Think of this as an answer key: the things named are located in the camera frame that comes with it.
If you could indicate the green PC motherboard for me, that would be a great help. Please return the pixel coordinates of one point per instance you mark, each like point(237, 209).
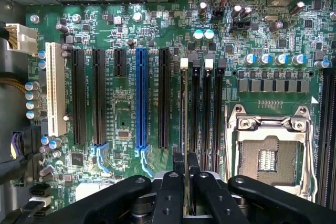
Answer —
point(126, 119)

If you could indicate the blue-topped capacitor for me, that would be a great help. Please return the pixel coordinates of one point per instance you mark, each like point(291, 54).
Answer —
point(250, 58)
point(299, 59)
point(323, 64)
point(281, 58)
point(198, 35)
point(265, 58)
point(209, 35)

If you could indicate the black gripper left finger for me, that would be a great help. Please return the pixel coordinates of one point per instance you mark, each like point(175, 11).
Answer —
point(110, 203)

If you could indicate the white power connector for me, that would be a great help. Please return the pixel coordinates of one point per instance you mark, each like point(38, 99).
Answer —
point(22, 37)

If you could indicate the white PCI expansion slot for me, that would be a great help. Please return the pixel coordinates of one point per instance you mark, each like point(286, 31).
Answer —
point(55, 90)

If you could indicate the silver mounting screw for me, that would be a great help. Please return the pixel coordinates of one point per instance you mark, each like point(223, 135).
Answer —
point(76, 18)
point(137, 16)
point(34, 19)

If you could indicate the short black expansion slot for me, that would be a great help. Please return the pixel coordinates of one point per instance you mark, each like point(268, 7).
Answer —
point(120, 62)

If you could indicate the long black expansion slot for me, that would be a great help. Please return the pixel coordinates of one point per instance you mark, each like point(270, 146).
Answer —
point(99, 95)
point(78, 95)
point(164, 98)

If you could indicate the dark metal PC case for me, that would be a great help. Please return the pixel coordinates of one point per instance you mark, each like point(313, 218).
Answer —
point(10, 11)

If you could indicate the black fan header connector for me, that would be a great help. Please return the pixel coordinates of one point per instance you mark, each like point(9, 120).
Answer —
point(218, 12)

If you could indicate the silver CPU socket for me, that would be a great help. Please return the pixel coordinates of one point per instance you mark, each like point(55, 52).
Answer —
point(270, 161)

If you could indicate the silver socket locking lever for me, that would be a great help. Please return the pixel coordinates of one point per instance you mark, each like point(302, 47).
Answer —
point(226, 142)
point(312, 155)

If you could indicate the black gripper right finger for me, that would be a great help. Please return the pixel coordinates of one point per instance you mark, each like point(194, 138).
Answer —
point(262, 203)

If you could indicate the blue expansion slot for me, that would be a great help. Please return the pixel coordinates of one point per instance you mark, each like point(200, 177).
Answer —
point(141, 98)

